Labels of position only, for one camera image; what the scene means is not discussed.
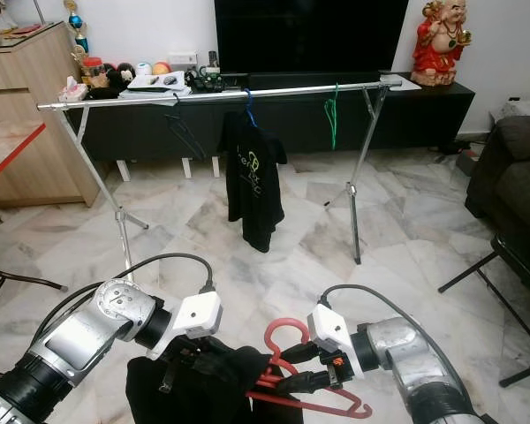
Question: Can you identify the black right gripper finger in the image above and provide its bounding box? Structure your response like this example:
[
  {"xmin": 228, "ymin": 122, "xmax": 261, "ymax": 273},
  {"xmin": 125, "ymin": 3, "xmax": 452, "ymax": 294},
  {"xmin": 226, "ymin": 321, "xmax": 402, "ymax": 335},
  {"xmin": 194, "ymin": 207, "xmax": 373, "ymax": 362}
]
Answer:
[
  {"xmin": 280, "ymin": 340, "xmax": 324, "ymax": 366},
  {"xmin": 280, "ymin": 369, "xmax": 328, "ymax": 393}
]

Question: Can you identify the red clothes hanger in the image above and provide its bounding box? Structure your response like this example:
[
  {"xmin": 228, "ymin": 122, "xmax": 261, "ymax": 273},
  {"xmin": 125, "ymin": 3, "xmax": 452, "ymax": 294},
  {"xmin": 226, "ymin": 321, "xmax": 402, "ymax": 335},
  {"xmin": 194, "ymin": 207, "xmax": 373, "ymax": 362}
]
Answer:
[{"xmin": 246, "ymin": 318, "xmax": 374, "ymax": 419}]

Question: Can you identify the black shirt with green leaf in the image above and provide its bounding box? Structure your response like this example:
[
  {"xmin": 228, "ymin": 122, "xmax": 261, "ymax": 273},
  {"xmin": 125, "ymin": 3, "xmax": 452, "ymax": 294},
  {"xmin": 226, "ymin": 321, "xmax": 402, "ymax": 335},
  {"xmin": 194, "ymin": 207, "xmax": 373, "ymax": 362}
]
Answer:
[{"xmin": 125, "ymin": 344, "xmax": 301, "ymax": 424}]

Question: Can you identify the black clothes hanger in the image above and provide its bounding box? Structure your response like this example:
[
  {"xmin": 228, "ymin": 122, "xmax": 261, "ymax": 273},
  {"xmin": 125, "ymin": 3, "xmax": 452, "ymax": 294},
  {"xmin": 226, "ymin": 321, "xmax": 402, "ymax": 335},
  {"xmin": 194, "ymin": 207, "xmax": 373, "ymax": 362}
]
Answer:
[{"xmin": 163, "ymin": 94, "xmax": 209, "ymax": 165}]

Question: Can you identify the green clothes hanger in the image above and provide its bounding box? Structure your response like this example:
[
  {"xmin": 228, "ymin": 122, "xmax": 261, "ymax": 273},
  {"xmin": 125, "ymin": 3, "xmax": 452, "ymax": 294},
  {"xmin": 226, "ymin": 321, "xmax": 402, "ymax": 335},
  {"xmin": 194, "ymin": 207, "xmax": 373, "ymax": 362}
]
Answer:
[{"xmin": 322, "ymin": 83, "xmax": 340, "ymax": 152}]

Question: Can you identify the blue clothes hanger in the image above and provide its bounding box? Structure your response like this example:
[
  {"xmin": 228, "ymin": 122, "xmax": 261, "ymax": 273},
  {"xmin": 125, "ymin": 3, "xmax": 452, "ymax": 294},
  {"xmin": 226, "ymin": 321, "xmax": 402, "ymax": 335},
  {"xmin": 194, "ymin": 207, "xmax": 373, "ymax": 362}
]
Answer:
[{"xmin": 242, "ymin": 87, "xmax": 258, "ymax": 130}]

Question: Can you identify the black shirt with Fonemax print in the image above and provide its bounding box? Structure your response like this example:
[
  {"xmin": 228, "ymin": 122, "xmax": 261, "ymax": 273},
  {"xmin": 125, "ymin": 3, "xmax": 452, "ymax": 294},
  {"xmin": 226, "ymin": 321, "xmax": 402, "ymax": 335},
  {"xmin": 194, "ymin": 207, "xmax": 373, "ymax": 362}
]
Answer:
[{"xmin": 216, "ymin": 110, "xmax": 288, "ymax": 254}]

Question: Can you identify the small grey box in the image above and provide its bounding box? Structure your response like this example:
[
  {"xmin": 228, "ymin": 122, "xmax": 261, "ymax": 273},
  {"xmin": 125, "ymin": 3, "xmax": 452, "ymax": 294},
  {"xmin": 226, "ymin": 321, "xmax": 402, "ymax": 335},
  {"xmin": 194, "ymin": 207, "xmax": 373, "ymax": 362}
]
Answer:
[{"xmin": 456, "ymin": 147, "xmax": 480, "ymax": 176}]

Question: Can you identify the black TV console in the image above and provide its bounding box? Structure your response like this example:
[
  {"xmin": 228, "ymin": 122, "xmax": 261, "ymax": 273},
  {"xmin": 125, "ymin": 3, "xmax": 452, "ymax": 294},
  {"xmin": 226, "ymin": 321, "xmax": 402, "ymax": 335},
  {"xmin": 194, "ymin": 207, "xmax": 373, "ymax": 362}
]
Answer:
[{"xmin": 79, "ymin": 79, "xmax": 475, "ymax": 164}]

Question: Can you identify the silver metal clothes rack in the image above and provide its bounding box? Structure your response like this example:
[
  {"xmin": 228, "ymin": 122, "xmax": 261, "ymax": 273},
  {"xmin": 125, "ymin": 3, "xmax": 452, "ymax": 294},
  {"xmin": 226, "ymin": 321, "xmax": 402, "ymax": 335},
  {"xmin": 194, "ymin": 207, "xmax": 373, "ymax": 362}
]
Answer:
[{"xmin": 37, "ymin": 78, "xmax": 403, "ymax": 273}]

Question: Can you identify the dark brown sofa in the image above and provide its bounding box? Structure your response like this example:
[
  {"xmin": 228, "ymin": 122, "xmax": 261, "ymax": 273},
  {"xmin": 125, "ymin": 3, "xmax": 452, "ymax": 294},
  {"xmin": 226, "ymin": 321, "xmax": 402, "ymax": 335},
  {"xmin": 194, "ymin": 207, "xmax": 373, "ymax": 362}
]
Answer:
[{"xmin": 464, "ymin": 115, "xmax": 530, "ymax": 257}]

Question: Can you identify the stack of white papers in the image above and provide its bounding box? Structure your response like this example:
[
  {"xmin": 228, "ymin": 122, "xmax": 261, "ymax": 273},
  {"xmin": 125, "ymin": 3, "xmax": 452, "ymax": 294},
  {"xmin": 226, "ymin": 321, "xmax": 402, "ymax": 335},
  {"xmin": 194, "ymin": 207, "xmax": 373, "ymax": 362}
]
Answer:
[{"xmin": 124, "ymin": 71, "xmax": 193, "ymax": 98}]

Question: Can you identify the black soundbar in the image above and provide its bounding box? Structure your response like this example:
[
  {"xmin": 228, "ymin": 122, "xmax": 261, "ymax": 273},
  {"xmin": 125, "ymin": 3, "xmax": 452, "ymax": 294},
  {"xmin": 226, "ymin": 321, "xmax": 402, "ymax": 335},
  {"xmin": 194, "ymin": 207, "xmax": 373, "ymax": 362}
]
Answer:
[{"xmin": 247, "ymin": 72, "xmax": 382, "ymax": 88}]

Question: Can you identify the green white mug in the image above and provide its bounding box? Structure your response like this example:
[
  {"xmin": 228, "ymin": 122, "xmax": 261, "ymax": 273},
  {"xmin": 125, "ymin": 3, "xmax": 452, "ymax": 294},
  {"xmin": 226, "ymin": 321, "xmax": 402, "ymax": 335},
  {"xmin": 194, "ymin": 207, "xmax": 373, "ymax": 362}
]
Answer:
[{"xmin": 194, "ymin": 66, "xmax": 217, "ymax": 87}]

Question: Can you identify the marble dining table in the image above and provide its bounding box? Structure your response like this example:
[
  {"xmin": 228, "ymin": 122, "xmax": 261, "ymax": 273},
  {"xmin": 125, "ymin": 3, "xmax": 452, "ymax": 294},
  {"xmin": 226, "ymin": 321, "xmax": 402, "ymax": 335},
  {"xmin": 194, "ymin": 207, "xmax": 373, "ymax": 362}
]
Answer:
[{"xmin": 0, "ymin": 119, "xmax": 47, "ymax": 188}]

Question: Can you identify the black mouse plush toy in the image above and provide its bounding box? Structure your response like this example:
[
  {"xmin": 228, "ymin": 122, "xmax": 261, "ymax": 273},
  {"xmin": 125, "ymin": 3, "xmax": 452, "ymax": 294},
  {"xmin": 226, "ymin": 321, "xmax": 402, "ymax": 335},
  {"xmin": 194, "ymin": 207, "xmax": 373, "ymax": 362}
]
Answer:
[{"xmin": 106, "ymin": 62, "xmax": 135, "ymax": 89}]

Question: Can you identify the pink tissue pack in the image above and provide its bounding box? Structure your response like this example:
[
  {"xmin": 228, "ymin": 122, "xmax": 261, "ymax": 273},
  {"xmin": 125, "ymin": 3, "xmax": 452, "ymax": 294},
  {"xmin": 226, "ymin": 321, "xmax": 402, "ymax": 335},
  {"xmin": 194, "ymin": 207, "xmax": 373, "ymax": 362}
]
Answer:
[{"xmin": 59, "ymin": 76, "xmax": 89, "ymax": 101}]

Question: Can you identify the light wooden sideboard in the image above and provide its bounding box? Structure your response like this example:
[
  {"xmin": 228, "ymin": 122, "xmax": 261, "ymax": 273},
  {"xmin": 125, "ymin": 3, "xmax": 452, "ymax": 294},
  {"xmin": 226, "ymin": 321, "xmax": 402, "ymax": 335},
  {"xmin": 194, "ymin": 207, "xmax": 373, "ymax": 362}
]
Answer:
[{"xmin": 0, "ymin": 22, "xmax": 102, "ymax": 208}]

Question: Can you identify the white power socket box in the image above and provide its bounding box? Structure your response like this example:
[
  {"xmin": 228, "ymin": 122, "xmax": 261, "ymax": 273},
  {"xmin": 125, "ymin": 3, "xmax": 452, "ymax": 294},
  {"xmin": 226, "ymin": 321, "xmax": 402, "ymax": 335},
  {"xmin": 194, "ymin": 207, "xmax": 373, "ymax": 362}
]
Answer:
[{"xmin": 168, "ymin": 51, "xmax": 199, "ymax": 70}]

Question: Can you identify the jar with red lid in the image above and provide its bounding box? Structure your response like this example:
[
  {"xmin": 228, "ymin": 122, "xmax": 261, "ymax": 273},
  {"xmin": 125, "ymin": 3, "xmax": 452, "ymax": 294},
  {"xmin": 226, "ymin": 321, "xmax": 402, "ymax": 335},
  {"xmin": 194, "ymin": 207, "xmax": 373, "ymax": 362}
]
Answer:
[{"xmin": 81, "ymin": 56, "xmax": 105, "ymax": 87}]

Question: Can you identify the black television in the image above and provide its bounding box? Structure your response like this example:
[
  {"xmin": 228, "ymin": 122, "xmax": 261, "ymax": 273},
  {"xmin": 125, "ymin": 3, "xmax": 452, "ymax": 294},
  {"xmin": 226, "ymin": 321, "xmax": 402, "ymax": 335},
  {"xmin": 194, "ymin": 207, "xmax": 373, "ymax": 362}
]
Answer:
[{"xmin": 214, "ymin": 0, "xmax": 410, "ymax": 76}]

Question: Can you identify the side table with lace cloth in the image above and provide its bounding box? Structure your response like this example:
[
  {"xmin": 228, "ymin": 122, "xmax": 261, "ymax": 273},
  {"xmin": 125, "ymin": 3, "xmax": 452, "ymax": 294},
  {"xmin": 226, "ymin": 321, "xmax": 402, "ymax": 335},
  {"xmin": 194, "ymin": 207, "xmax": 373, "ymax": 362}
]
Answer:
[{"xmin": 499, "ymin": 97, "xmax": 530, "ymax": 120}]

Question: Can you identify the red laughing Buddha statue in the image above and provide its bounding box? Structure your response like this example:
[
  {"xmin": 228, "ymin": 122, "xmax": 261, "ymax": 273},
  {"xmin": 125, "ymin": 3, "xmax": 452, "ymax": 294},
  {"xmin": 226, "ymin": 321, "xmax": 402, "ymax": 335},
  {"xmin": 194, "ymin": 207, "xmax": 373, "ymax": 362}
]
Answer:
[{"xmin": 412, "ymin": 0, "xmax": 473, "ymax": 87}]

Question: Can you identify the gold trophy with blue ball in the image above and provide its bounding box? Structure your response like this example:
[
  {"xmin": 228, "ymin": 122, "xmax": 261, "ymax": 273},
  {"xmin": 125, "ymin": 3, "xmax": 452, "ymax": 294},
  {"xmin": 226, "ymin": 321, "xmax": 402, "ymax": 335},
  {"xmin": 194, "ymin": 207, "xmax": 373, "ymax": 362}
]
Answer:
[{"xmin": 64, "ymin": 0, "xmax": 91, "ymax": 67}]

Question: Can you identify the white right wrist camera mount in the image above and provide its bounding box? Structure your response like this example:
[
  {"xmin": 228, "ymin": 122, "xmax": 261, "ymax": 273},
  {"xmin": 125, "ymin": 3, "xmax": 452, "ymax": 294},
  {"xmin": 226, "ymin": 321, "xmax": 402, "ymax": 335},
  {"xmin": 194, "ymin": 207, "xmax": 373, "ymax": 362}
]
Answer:
[{"xmin": 307, "ymin": 303, "xmax": 367, "ymax": 385}]

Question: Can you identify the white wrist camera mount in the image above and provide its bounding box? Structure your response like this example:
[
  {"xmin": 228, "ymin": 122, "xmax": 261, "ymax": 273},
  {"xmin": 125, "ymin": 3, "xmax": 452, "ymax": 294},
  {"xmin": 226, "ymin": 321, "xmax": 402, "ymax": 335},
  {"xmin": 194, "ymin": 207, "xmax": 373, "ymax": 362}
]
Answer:
[
  {"xmin": 307, "ymin": 303, "xmax": 367, "ymax": 385},
  {"xmin": 150, "ymin": 290, "xmax": 223, "ymax": 359}
]

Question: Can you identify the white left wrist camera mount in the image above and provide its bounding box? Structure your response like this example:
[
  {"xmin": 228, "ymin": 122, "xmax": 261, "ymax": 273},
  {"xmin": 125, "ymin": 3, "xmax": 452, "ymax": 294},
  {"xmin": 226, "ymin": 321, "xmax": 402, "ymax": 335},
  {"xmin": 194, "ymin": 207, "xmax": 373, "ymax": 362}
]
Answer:
[{"xmin": 150, "ymin": 290, "xmax": 223, "ymax": 359}]

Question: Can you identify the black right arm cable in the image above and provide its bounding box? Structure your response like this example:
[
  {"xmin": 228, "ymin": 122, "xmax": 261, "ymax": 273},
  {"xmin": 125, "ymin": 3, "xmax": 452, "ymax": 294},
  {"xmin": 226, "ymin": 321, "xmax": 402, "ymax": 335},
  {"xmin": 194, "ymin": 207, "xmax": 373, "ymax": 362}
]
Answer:
[{"xmin": 318, "ymin": 283, "xmax": 447, "ymax": 354}]

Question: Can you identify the black metal chair frame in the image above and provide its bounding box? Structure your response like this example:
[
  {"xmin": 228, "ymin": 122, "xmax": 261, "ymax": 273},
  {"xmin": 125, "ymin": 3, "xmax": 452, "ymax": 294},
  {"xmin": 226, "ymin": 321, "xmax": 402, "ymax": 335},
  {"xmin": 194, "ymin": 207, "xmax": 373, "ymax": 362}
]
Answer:
[{"xmin": 0, "ymin": 263, "xmax": 67, "ymax": 379}]

